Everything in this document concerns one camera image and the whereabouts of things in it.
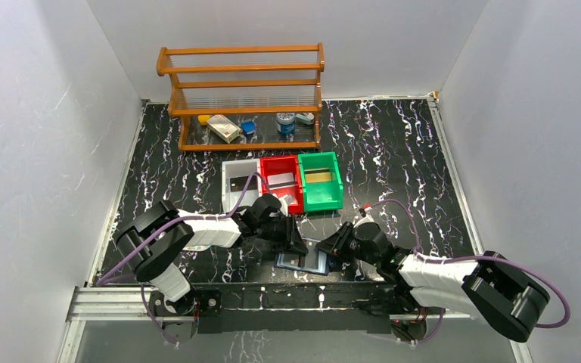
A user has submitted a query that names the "blue toothbrush blister pack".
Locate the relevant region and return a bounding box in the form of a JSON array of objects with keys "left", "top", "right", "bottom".
[{"left": 183, "top": 244, "right": 210, "bottom": 252}]

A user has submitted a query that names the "blue small cube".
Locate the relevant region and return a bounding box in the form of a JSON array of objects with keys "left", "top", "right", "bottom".
[{"left": 241, "top": 119, "right": 256, "bottom": 137}]

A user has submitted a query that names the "blue round tin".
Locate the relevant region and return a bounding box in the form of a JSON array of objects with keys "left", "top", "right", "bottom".
[{"left": 275, "top": 113, "right": 297, "bottom": 135}]

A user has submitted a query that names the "red plastic bin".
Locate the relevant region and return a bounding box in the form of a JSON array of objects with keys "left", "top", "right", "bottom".
[{"left": 260, "top": 155, "right": 304, "bottom": 214}]

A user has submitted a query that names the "black card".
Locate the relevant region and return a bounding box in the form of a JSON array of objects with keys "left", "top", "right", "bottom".
[{"left": 228, "top": 176, "right": 259, "bottom": 196}]

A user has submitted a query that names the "white red small box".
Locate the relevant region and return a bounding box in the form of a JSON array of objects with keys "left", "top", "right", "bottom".
[{"left": 207, "top": 114, "right": 241, "bottom": 144}]

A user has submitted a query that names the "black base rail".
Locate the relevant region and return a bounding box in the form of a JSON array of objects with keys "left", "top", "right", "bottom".
[{"left": 148, "top": 280, "right": 472, "bottom": 346}]

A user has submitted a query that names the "wooden shelf rack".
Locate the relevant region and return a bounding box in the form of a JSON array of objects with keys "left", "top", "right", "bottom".
[{"left": 156, "top": 42, "right": 325, "bottom": 152}]

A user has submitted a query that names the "grey tape dispenser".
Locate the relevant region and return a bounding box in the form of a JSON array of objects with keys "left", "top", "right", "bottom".
[{"left": 295, "top": 113, "right": 315, "bottom": 125}]

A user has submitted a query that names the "white plastic bin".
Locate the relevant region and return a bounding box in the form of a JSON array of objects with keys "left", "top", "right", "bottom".
[{"left": 222, "top": 158, "right": 263, "bottom": 213}]

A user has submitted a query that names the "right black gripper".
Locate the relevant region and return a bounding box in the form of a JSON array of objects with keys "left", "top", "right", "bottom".
[{"left": 316, "top": 222, "right": 379, "bottom": 267}]

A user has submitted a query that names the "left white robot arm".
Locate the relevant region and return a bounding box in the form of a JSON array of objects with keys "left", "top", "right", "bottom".
[{"left": 113, "top": 194, "right": 309, "bottom": 315}]

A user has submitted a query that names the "green plastic bin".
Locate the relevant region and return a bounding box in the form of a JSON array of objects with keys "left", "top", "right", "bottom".
[{"left": 297, "top": 151, "right": 343, "bottom": 213}]

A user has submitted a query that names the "white card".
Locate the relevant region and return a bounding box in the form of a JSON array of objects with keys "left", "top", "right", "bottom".
[{"left": 267, "top": 172, "right": 296, "bottom": 190}]

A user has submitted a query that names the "navy blue card holder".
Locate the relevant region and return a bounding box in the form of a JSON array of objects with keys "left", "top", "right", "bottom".
[{"left": 274, "top": 238, "right": 336, "bottom": 276}]

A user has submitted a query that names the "yellow small object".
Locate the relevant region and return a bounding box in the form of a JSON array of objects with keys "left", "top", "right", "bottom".
[{"left": 197, "top": 115, "right": 211, "bottom": 126}]

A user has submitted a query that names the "gold card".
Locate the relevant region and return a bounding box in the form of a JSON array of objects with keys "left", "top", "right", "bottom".
[{"left": 303, "top": 168, "right": 333, "bottom": 184}]

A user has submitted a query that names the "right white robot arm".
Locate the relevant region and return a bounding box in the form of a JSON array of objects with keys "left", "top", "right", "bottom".
[{"left": 316, "top": 219, "right": 550, "bottom": 343}]

